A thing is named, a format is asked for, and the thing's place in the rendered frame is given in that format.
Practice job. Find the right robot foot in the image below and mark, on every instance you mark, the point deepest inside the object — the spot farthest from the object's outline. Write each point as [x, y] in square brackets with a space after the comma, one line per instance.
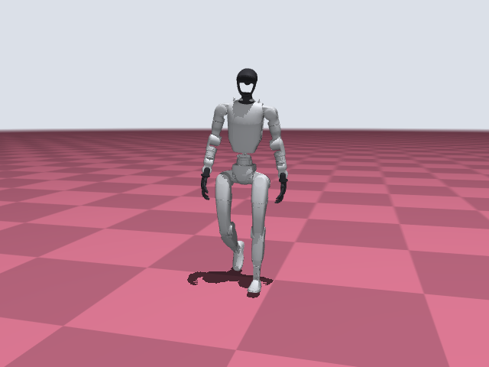
[238, 259]

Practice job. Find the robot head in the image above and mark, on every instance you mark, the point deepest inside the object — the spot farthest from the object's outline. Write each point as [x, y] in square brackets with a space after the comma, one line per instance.
[246, 76]

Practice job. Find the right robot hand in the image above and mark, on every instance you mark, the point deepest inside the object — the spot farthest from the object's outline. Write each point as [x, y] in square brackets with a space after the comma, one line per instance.
[205, 175]

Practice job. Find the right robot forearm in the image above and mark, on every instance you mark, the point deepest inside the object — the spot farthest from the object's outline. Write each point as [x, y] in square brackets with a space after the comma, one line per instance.
[210, 156]

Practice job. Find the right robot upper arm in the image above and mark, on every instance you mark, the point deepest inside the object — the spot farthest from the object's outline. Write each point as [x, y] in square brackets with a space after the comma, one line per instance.
[217, 123]

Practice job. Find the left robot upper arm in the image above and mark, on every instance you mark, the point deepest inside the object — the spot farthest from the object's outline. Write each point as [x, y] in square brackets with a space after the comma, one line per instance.
[271, 114]

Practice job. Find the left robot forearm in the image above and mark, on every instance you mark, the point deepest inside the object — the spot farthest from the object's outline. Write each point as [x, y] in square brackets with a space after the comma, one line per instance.
[281, 160]

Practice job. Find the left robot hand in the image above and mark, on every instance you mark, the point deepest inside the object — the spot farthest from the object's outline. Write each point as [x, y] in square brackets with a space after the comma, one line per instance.
[283, 187]

